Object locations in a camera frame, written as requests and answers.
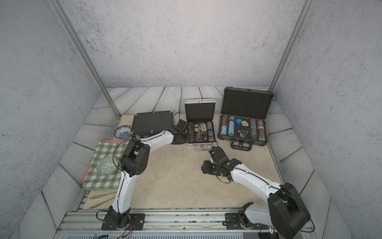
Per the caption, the small silver poker case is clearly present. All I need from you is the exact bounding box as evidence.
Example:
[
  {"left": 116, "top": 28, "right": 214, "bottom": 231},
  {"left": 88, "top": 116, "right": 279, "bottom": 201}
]
[{"left": 185, "top": 99, "right": 217, "bottom": 151}]

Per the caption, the black carbon poker case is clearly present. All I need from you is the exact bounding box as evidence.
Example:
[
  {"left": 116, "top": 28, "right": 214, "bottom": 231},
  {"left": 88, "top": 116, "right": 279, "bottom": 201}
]
[{"left": 132, "top": 111, "right": 174, "bottom": 138}]

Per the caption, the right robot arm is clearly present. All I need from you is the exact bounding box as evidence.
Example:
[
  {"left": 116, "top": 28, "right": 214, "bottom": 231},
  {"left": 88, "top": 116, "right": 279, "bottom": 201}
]
[{"left": 202, "top": 146, "right": 311, "bottom": 239}]

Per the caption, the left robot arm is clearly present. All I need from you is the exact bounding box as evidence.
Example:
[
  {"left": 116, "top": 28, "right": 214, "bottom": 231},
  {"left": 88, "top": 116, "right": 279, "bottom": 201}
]
[{"left": 107, "top": 119, "right": 190, "bottom": 222}]

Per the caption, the large black poker case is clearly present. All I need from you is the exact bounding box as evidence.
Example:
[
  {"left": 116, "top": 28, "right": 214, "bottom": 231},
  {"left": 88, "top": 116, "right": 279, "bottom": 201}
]
[{"left": 217, "top": 87, "right": 273, "bottom": 151}]

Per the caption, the triangular all-in button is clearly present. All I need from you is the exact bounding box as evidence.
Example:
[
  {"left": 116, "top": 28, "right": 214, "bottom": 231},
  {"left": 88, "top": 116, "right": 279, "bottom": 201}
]
[{"left": 238, "top": 130, "right": 249, "bottom": 138}]

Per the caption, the blue floral ceramic bowl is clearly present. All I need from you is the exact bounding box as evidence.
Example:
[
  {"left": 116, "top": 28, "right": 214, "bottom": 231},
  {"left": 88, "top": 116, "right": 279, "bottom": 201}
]
[{"left": 113, "top": 125, "right": 131, "bottom": 140}]

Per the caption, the pink cutting board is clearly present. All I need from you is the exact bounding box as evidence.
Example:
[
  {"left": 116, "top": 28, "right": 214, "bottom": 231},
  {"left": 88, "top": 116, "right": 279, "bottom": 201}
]
[{"left": 102, "top": 139, "right": 129, "bottom": 143}]

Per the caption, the clear glass bowl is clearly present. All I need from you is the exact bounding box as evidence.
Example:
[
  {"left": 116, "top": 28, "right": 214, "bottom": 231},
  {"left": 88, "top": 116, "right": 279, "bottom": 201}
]
[{"left": 96, "top": 157, "right": 118, "bottom": 176}]

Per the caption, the green checked cloth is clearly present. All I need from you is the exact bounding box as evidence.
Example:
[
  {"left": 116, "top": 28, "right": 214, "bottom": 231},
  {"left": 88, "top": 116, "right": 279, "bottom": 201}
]
[{"left": 82, "top": 140, "right": 129, "bottom": 191}]

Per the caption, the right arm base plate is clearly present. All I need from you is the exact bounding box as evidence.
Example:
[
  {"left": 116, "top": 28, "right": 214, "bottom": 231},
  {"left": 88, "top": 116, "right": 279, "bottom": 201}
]
[{"left": 222, "top": 213, "right": 268, "bottom": 231}]

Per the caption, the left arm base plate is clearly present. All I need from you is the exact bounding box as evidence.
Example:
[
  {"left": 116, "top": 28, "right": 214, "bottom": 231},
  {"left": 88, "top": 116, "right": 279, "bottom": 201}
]
[{"left": 101, "top": 214, "right": 146, "bottom": 231}]

